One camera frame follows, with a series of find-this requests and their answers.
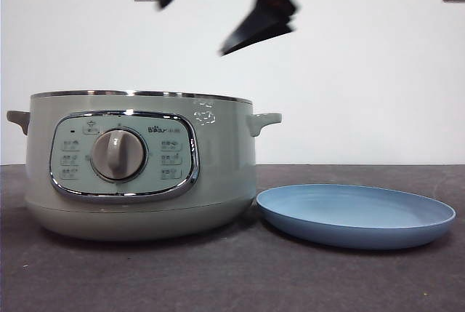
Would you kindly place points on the blue plate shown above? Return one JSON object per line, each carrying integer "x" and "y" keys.
{"x": 345, "y": 206}

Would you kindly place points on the green electric steamer pot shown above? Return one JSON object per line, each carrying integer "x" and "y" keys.
{"x": 218, "y": 166}

